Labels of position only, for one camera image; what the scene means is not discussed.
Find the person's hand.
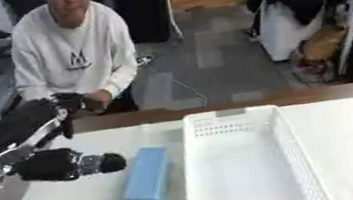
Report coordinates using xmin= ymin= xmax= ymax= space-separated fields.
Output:
xmin=81 ymin=87 xmax=116 ymax=116

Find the white chair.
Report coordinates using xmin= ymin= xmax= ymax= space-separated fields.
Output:
xmin=251 ymin=0 xmax=336 ymax=65

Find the person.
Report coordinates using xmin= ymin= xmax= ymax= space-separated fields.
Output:
xmin=0 ymin=0 xmax=149 ymax=132

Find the brown bag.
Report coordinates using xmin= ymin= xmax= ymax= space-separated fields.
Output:
xmin=286 ymin=22 xmax=353 ymax=88

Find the white perforated plastic basket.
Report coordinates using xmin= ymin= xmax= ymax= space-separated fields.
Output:
xmin=168 ymin=93 xmax=334 ymax=200

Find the black cabinet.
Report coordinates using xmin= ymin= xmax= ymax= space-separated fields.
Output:
xmin=111 ymin=0 xmax=174 ymax=50

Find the blue rectangular foam block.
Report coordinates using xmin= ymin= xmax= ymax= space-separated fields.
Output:
xmin=114 ymin=143 xmax=178 ymax=200

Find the white floor cable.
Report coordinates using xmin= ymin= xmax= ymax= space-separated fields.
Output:
xmin=141 ymin=54 xmax=212 ymax=116

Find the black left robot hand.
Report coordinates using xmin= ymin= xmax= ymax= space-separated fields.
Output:
xmin=0 ymin=84 xmax=130 ymax=194

